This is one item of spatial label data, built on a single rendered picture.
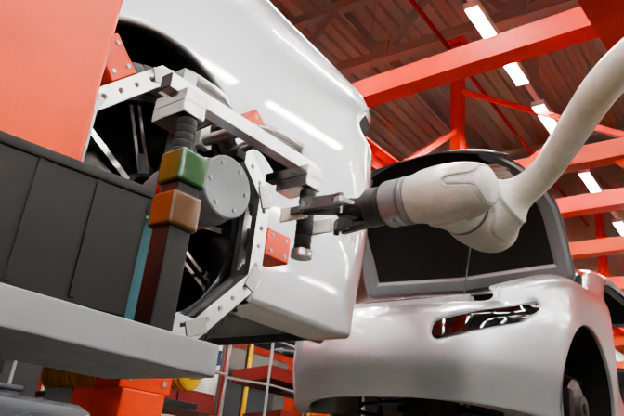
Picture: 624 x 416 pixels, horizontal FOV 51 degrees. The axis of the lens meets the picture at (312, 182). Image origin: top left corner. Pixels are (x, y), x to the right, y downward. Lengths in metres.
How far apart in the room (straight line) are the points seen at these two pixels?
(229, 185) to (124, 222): 0.74
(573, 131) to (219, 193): 0.65
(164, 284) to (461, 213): 0.61
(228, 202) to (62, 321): 0.79
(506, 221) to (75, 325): 0.89
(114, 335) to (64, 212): 0.11
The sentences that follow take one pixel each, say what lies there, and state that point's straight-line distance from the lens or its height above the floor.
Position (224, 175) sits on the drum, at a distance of 1.30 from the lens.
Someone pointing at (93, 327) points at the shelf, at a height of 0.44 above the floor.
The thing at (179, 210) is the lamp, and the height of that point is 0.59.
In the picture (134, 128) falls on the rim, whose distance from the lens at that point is 1.51.
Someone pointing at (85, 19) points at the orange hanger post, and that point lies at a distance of 0.90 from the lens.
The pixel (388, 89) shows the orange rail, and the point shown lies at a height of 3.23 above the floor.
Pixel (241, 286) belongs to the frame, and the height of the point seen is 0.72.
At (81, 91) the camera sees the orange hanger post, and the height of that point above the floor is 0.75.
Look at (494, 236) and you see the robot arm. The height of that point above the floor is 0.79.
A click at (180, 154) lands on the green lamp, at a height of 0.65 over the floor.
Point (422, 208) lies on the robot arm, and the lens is 1.16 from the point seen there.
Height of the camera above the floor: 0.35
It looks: 24 degrees up
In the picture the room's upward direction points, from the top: 6 degrees clockwise
